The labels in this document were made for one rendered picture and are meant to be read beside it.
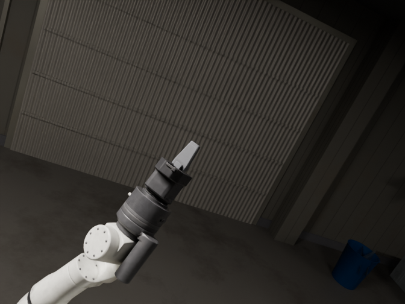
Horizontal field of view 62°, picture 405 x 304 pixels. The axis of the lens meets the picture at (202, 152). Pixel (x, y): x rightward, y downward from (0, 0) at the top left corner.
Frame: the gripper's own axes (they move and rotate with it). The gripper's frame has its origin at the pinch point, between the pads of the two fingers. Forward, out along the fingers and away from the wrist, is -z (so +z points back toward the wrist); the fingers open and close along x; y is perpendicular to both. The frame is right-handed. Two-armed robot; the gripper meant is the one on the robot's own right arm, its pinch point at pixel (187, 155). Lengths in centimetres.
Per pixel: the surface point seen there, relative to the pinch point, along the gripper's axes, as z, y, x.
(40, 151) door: 91, 206, -269
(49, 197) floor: 108, 143, -231
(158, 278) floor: 94, 13, -221
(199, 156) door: -11, 71, -322
